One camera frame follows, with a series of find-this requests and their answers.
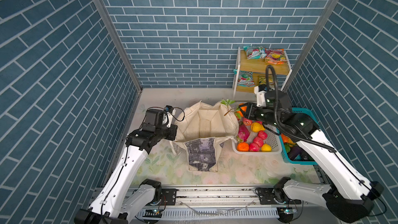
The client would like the wooden two-tier shelf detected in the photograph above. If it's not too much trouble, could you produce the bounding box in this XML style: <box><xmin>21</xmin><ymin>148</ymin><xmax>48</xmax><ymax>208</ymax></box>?
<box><xmin>233</xmin><ymin>47</ymin><xmax>292</xmax><ymax>99</ymax></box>

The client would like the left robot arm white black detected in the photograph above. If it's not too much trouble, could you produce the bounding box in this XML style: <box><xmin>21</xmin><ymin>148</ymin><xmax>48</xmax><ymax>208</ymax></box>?
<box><xmin>74</xmin><ymin>105</ymin><xmax>178</xmax><ymax>224</ymax></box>

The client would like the teal snack bag top shelf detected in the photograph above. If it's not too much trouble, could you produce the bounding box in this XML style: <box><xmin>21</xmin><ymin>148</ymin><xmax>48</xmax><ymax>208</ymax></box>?
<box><xmin>244</xmin><ymin>46</ymin><xmax>266</xmax><ymax>60</ymax></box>

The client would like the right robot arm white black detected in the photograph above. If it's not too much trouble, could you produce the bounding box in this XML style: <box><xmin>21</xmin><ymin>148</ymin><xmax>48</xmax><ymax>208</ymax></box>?
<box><xmin>239</xmin><ymin>90</ymin><xmax>384</xmax><ymax>223</ymax></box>

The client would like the floral table mat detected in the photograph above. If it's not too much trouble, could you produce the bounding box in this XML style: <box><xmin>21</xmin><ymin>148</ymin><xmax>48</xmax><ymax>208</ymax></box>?
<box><xmin>130</xmin><ymin>88</ymin><xmax>321</xmax><ymax>186</ymax></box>

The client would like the yellow lemon front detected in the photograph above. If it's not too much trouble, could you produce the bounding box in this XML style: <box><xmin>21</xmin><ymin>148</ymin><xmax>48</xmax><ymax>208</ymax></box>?
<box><xmin>261</xmin><ymin>144</ymin><xmax>272</xmax><ymax>152</ymax></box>

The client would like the teal plastic basket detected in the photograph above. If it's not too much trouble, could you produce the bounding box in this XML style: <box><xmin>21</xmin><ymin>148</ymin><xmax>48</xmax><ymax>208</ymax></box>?
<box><xmin>278</xmin><ymin>107</ymin><xmax>321</xmax><ymax>166</ymax></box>

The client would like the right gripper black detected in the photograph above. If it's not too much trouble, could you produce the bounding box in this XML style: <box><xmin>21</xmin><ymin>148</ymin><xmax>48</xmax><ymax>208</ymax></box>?
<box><xmin>237</xmin><ymin>100</ymin><xmax>280</xmax><ymax>129</ymax></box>

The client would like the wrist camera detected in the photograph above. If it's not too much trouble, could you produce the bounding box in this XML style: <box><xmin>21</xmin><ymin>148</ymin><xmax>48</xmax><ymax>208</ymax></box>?
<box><xmin>254</xmin><ymin>84</ymin><xmax>267</xmax><ymax>107</ymax></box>
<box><xmin>164</xmin><ymin>105</ymin><xmax>175</xmax><ymax>128</ymax></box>

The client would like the red apple front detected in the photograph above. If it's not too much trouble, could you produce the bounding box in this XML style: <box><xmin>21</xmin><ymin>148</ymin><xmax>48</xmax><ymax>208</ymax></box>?
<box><xmin>249</xmin><ymin>143</ymin><xmax>261</xmax><ymax>152</ymax></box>

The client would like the beige canvas grocery bag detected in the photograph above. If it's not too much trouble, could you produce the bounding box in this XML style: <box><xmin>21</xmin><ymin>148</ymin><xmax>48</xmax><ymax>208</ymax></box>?
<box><xmin>170</xmin><ymin>102</ymin><xmax>239</xmax><ymax>172</ymax></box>

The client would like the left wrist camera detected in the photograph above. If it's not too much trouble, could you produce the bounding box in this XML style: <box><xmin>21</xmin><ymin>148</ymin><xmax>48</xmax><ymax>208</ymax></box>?
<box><xmin>164</xmin><ymin>105</ymin><xmax>175</xmax><ymax>128</ymax></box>

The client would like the teal red snack bag lower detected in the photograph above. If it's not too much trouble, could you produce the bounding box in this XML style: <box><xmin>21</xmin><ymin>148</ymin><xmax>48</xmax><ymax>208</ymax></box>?
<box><xmin>234</xmin><ymin>69</ymin><xmax>255</xmax><ymax>87</ymax></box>

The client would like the pink yellow snack bag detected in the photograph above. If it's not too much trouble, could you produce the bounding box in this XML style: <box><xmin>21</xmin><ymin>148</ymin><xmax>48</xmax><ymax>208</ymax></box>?
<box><xmin>264</xmin><ymin>49</ymin><xmax>287</xmax><ymax>65</ymax></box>

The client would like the white plastic basket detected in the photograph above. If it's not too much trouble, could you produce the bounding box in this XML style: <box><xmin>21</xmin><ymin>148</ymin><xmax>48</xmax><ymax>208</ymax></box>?
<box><xmin>232</xmin><ymin>104</ymin><xmax>282</xmax><ymax>156</ymax></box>

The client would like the red apple small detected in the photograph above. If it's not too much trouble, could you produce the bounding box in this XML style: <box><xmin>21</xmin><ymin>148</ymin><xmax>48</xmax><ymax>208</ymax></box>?
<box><xmin>253</xmin><ymin>137</ymin><xmax>264</xmax><ymax>148</ymax></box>
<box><xmin>257</xmin><ymin>131</ymin><xmax>268</xmax><ymax>140</ymax></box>

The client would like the orange carrot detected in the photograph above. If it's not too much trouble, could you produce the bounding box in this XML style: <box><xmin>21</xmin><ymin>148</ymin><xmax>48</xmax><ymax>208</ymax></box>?
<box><xmin>280</xmin><ymin>134</ymin><xmax>294</xmax><ymax>145</ymax></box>

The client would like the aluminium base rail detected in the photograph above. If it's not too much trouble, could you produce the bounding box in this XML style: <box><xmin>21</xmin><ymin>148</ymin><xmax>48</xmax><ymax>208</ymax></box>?
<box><xmin>81</xmin><ymin>185</ymin><xmax>355</xmax><ymax>224</ymax></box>

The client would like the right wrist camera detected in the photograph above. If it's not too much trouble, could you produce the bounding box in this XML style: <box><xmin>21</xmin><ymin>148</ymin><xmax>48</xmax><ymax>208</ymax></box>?
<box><xmin>254</xmin><ymin>84</ymin><xmax>267</xmax><ymax>107</ymax></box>

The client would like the purple eggplant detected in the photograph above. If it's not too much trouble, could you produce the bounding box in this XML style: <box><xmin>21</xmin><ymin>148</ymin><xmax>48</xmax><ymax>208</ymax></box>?
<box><xmin>287</xmin><ymin>146</ymin><xmax>302</xmax><ymax>161</ymax></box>

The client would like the red apple with yellow spot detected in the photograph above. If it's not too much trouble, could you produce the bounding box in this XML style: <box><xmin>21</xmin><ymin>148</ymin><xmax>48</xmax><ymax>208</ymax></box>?
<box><xmin>243</xmin><ymin>118</ymin><xmax>252</xmax><ymax>126</ymax></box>

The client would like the orange with green leaves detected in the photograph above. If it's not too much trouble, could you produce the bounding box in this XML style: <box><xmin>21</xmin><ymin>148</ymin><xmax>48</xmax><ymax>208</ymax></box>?
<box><xmin>220</xmin><ymin>99</ymin><xmax>244</xmax><ymax>120</ymax></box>

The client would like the orange tangerine front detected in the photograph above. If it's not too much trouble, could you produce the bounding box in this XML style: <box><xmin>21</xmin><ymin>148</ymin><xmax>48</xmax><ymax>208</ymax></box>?
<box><xmin>237</xmin><ymin>142</ymin><xmax>250</xmax><ymax>152</ymax></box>

